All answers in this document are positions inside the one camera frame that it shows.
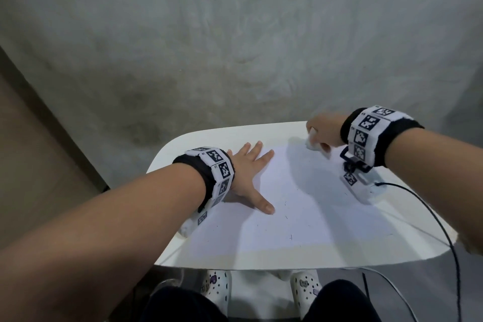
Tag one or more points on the black marker wristband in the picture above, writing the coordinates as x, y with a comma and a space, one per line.
371, 133
213, 176

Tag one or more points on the black trousers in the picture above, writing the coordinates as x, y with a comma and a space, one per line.
177, 306

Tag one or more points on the person's right forearm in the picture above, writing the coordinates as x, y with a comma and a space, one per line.
434, 167

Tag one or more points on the person's left thumb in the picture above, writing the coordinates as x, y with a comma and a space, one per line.
261, 203

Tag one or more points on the white clog shoe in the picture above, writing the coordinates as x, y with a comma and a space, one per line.
217, 287
305, 287

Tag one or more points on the small white eraser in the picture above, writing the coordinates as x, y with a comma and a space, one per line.
312, 143

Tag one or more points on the white paper sheet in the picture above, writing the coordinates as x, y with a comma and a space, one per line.
320, 212

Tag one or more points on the person's left middle finger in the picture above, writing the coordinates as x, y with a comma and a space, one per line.
255, 150

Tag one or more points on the person's right hand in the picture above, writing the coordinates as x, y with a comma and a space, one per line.
329, 130

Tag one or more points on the person's left forearm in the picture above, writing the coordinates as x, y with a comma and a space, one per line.
98, 242

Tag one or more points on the person's right fingers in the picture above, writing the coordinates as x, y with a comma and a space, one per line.
323, 146

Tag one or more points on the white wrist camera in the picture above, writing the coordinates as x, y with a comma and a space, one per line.
188, 226
360, 186

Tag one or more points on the person's left hand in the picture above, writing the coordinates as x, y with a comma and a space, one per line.
244, 176

